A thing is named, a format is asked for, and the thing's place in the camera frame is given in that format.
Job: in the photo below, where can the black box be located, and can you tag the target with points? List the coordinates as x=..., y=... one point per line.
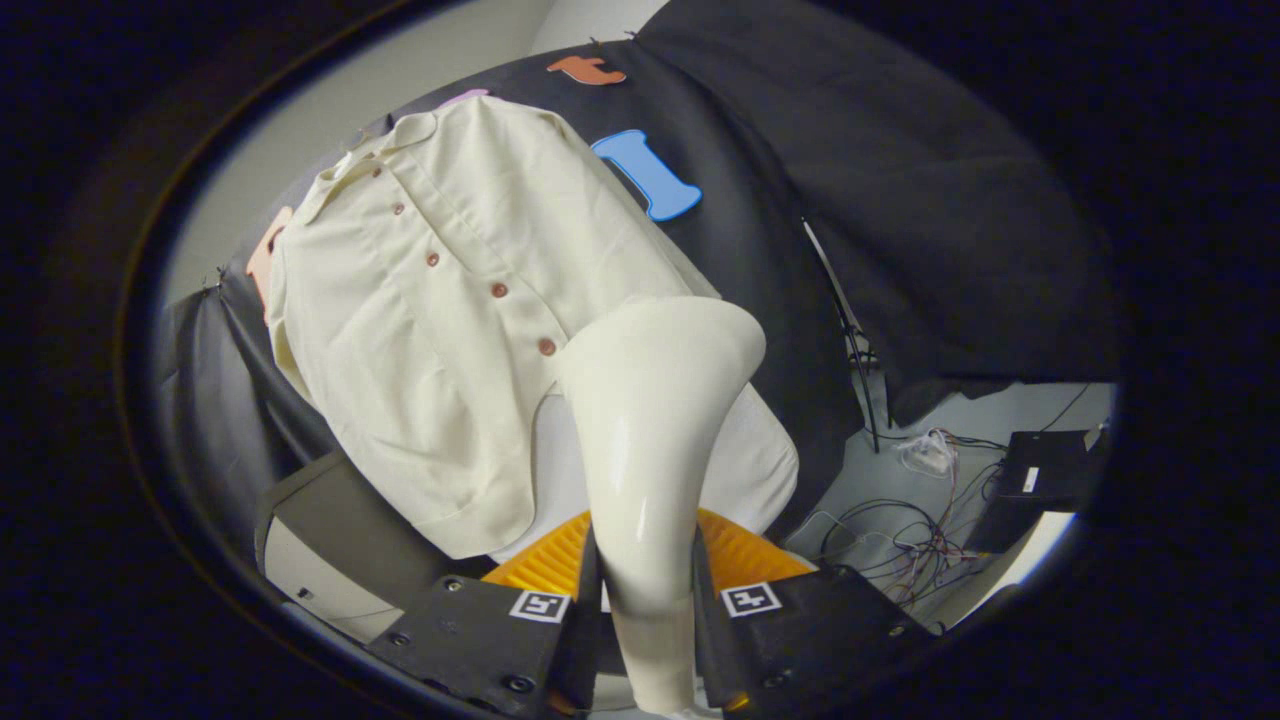
x=1050, y=465

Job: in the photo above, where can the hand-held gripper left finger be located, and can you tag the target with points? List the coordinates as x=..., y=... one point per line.
x=585, y=620

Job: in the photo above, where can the grey and white cabinet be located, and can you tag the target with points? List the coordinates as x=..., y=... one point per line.
x=340, y=520

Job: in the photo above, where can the cream button-up shirt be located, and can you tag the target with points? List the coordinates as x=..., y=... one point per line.
x=430, y=400

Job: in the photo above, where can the black tripod stand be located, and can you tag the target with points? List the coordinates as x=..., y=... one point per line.
x=860, y=357

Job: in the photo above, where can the white garment steamer head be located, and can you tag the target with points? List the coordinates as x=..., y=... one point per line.
x=650, y=420

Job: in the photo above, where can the white mannequin torso stand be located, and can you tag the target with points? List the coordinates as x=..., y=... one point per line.
x=755, y=470

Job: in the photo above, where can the black backdrop cloth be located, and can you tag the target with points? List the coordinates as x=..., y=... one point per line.
x=900, y=200

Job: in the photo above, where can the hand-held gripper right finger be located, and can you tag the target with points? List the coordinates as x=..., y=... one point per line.
x=708, y=620

